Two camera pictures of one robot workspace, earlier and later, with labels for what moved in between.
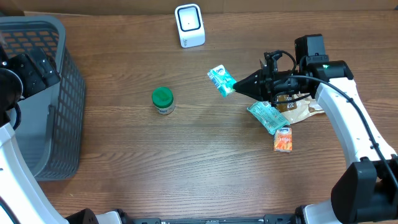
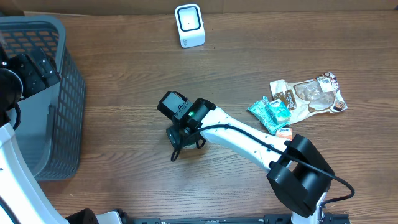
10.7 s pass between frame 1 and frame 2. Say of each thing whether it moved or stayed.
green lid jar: moved
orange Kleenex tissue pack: stayed
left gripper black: stayed
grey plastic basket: stayed
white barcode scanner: stayed
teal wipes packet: stayed
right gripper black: moved
